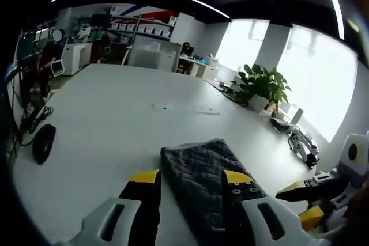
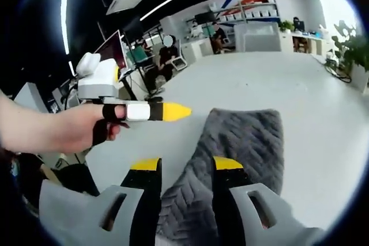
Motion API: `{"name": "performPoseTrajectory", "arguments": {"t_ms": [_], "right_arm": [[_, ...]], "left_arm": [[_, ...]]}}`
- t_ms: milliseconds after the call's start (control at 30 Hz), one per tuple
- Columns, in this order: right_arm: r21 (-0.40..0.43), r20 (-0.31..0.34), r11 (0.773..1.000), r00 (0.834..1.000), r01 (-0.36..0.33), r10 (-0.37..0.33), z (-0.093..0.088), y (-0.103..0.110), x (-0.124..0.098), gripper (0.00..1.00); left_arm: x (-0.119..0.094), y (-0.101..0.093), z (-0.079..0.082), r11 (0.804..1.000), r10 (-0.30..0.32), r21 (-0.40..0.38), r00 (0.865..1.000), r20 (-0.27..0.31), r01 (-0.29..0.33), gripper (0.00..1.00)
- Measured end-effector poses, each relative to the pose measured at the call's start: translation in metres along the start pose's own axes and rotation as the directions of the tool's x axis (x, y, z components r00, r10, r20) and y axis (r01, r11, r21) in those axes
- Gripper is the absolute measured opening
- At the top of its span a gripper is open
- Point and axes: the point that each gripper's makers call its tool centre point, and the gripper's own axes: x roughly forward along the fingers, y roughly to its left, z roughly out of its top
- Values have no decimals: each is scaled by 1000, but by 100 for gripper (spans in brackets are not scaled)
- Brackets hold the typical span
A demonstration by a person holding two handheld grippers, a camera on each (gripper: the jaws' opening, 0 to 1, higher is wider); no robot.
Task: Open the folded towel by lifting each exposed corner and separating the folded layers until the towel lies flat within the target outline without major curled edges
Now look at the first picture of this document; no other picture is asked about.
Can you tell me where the metal shelf with white bins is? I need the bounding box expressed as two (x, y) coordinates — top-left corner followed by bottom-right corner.
(109, 12), (176, 39)

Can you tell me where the black cable bundle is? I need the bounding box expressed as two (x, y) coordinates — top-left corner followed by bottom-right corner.
(220, 83), (248, 107)

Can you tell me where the black computer mouse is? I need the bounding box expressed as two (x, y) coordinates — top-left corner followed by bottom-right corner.
(32, 124), (57, 165)

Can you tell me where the translucent grey panel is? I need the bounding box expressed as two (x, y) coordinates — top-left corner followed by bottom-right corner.
(128, 40), (179, 71)

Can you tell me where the white flat strip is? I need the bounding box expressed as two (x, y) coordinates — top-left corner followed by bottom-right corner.
(152, 101), (220, 116)

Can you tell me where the grey towel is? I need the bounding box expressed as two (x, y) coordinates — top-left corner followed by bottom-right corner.
(160, 138), (268, 234)

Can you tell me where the black coiled cable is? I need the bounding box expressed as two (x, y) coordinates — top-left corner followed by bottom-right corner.
(21, 106), (55, 146)

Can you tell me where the potted green plant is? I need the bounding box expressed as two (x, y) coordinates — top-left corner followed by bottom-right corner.
(230, 63), (292, 114)

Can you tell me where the white square-backed chair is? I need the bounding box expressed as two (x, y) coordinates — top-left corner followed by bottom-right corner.
(51, 60), (65, 77)

